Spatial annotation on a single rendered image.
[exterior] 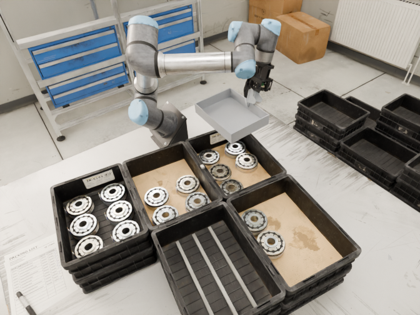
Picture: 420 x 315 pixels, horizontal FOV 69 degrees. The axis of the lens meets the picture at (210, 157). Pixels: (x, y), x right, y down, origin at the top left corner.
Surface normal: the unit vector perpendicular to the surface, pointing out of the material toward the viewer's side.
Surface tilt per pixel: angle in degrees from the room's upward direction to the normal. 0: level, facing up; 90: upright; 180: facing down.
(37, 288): 0
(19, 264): 0
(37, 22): 90
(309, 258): 0
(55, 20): 90
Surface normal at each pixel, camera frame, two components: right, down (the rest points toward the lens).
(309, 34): 0.41, 0.60
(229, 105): -0.07, -0.70
